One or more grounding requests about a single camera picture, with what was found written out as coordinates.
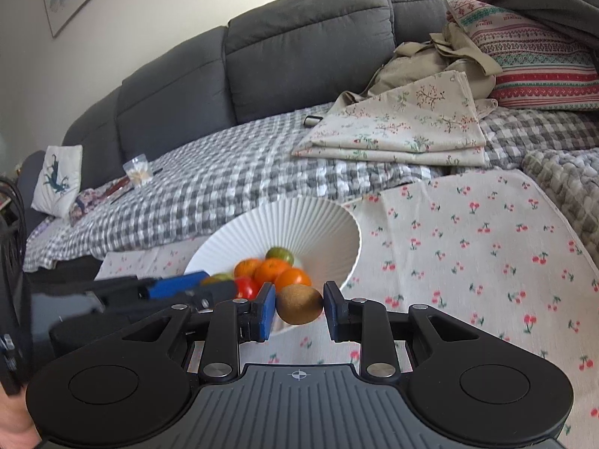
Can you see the clear plastic bag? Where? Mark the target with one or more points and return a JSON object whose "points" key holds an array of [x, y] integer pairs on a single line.
{"points": [[137, 171]]}

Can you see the green-brown tomato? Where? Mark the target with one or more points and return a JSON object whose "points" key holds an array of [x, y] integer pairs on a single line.
{"points": [[280, 255]]}

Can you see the beige garment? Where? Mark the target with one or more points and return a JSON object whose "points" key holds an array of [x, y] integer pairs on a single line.
{"points": [[421, 63]]}

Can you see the striped patterned pillow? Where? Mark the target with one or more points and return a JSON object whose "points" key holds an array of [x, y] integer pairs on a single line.
{"points": [[529, 56]]}

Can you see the dark floral pouch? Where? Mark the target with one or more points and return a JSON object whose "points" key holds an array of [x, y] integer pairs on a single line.
{"points": [[89, 201]]}

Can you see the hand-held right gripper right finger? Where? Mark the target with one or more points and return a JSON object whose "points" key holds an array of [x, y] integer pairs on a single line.
{"points": [[331, 311]]}

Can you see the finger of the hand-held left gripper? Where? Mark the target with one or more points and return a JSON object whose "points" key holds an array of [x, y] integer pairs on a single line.
{"points": [[215, 291], [180, 283]]}

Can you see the small black object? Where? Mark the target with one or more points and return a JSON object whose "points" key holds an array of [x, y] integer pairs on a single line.
{"points": [[312, 121]]}

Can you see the red tomato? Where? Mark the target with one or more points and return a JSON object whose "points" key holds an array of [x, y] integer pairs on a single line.
{"points": [[245, 287]]}

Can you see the folded floral beige cloth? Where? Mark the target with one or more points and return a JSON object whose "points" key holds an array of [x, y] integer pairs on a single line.
{"points": [[397, 126]]}

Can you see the white cushion with blue print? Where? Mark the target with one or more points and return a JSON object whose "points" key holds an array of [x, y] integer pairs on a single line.
{"points": [[56, 177]]}

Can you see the grey knitted blanket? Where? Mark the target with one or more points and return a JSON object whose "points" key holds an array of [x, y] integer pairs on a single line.
{"points": [[571, 182]]}

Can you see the person's left hand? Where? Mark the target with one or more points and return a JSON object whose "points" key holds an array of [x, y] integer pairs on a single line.
{"points": [[16, 423]]}

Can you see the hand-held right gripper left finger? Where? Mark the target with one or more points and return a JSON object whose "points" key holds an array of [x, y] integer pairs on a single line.
{"points": [[266, 311]]}

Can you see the grey checked blanket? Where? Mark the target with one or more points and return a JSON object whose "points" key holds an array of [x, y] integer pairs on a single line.
{"points": [[234, 173]]}

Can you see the brown kiwi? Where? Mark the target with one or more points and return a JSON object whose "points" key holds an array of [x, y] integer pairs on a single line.
{"points": [[299, 304]]}

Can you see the green lime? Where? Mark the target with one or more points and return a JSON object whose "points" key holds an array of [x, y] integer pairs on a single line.
{"points": [[214, 279]]}

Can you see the orange mandarin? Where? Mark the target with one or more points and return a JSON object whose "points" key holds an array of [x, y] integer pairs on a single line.
{"points": [[247, 267], [272, 271], [293, 278]]}

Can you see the cherry print cloth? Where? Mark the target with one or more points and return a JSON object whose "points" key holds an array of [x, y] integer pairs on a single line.
{"points": [[468, 266]]}

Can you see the grey sofa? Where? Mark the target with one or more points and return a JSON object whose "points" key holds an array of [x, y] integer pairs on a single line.
{"points": [[304, 32]]}

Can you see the white ribbed bowl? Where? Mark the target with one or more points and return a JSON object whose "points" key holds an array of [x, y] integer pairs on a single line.
{"points": [[290, 224]]}

